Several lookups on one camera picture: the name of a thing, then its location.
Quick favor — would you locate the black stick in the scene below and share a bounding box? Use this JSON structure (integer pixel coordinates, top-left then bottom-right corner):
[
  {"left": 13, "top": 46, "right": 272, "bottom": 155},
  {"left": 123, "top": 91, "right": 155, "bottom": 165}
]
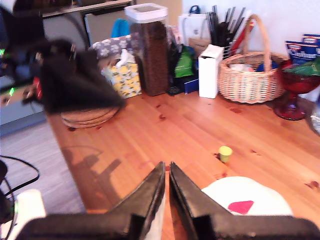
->
[
  {"left": 232, "top": 8, "right": 247, "bottom": 33},
  {"left": 207, "top": 11, "right": 220, "bottom": 46},
  {"left": 224, "top": 7, "right": 236, "bottom": 25}
]

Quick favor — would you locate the teal fabric item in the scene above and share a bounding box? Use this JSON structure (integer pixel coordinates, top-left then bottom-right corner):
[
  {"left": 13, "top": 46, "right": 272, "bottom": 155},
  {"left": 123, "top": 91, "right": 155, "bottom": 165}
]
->
[{"left": 111, "top": 18, "right": 131, "bottom": 39}]

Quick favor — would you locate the green and black bag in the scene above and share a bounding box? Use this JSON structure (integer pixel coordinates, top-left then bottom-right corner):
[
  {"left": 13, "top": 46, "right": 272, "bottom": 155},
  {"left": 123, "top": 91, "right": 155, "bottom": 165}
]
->
[{"left": 172, "top": 44, "right": 198, "bottom": 79}]

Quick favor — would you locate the grey flower print cloth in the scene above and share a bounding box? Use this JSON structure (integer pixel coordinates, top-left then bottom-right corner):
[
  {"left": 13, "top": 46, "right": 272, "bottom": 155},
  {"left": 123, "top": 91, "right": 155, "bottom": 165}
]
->
[{"left": 91, "top": 34, "right": 135, "bottom": 61}]

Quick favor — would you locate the brown container white lid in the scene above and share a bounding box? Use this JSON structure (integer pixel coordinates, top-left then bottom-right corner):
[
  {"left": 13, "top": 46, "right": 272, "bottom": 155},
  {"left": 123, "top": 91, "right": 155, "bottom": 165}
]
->
[{"left": 124, "top": 2, "right": 170, "bottom": 97}]

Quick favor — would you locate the white printed carton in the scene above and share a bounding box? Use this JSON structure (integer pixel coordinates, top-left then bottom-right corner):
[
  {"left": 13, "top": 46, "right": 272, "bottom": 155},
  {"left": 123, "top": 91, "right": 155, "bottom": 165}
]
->
[{"left": 198, "top": 44, "right": 224, "bottom": 100}]

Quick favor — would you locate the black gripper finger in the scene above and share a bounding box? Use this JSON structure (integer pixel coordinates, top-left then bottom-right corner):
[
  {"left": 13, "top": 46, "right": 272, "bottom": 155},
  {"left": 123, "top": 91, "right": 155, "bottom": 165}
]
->
[
  {"left": 169, "top": 161, "right": 233, "bottom": 240},
  {"left": 107, "top": 161, "right": 166, "bottom": 240},
  {"left": 32, "top": 53, "right": 126, "bottom": 114},
  {"left": 72, "top": 51, "right": 126, "bottom": 102}
]

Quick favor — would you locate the wicker basket with handle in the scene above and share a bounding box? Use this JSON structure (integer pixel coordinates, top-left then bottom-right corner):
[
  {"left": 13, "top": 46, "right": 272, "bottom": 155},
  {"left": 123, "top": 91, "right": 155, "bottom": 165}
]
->
[{"left": 218, "top": 14, "right": 288, "bottom": 105}]

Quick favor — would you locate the brown paper bag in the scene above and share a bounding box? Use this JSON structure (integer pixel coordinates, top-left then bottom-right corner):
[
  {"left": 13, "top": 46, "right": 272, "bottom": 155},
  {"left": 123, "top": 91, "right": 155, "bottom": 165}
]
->
[{"left": 187, "top": 37, "right": 213, "bottom": 58}]

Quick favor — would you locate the large clear water bottle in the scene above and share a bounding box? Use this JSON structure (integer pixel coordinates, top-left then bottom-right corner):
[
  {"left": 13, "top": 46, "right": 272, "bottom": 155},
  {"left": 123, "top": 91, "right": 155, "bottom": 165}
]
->
[{"left": 304, "top": 99, "right": 320, "bottom": 137}]

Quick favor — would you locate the green foil packet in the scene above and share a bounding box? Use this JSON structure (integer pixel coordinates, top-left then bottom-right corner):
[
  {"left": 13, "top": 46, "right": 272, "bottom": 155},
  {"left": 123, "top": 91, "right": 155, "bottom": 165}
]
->
[{"left": 284, "top": 58, "right": 320, "bottom": 77}]

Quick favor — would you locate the green coffee capsule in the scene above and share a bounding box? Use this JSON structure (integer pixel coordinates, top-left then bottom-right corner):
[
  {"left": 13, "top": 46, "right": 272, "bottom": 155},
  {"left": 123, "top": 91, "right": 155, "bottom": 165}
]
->
[{"left": 218, "top": 145, "right": 233, "bottom": 163}]

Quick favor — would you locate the white ceramic plate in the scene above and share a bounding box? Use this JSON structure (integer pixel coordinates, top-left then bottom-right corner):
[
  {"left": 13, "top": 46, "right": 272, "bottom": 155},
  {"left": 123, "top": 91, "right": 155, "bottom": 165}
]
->
[{"left": 201, "top": 176, "right": 294, "bottom": 217}]

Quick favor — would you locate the lemon pattern tissue box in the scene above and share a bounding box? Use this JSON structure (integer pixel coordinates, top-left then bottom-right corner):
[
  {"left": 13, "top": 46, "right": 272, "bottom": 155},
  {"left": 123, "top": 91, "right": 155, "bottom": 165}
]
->
[{"left": 101, "top": 48, "right": 143, "bottom": 100}]

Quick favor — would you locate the white paper bag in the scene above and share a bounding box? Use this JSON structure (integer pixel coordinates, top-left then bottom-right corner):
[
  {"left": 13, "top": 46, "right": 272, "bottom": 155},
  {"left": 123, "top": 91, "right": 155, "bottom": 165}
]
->
[{"left": 178, "top": 13, "right": 213, "bottom": 47}]

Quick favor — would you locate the grey cabinet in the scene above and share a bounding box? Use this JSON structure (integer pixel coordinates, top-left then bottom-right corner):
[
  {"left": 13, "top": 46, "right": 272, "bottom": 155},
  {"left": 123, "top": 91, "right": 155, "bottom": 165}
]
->
[{"left": 42, "top": 0, "right": 135, "bottom": 51}]

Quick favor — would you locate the red glass goblet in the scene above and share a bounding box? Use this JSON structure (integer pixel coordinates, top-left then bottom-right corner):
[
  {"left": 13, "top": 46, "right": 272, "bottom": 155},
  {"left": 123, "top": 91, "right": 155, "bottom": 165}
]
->
[{"left": 273, "top": 59, "right": 320, "bottom": 121}]

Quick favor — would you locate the blue Ciobar box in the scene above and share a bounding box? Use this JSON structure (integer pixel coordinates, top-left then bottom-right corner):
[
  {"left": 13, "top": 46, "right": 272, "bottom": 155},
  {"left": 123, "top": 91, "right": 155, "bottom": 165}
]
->
[
  {"left": 301, "top": 33, "right": 320, "bottom": 47},
  {"left": 285, "top": 40, "right": 320, "bottom": 65}
]

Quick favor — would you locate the red stick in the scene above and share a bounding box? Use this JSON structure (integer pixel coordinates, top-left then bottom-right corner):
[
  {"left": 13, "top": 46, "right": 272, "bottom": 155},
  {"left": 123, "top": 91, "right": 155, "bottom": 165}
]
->
[{"left": 229, "top": 21, "right": 256, "bottom": 52}]

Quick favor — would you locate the white item in basket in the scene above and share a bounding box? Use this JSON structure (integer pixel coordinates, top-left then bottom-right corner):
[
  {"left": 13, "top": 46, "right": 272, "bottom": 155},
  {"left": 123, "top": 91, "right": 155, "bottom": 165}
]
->
[{"left": 229, "top": 63, "right": 253, "bottom": 73}]

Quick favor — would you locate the blue item in basket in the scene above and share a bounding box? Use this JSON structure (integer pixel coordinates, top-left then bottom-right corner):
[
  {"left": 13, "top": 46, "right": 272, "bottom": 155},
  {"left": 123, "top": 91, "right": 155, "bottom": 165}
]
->
[{"left": 256, "top": 61, "right": 278, "bottom": 73}]

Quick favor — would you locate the white rounded device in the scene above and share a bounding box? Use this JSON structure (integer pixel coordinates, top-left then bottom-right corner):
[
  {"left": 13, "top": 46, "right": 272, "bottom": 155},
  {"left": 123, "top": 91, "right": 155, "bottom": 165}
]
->
[{"left": 8, "top": 188, "right": 47, "bottom": 240}]

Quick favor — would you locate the black floor cable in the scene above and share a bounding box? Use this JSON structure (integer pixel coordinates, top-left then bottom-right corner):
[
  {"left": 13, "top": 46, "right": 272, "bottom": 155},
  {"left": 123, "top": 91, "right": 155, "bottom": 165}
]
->
[
  {"left": 0, "top": 174, "right": 16, "bottom": 240},
  {"left": 0, "top": 154, "right": 41, "bottom": 198}
]

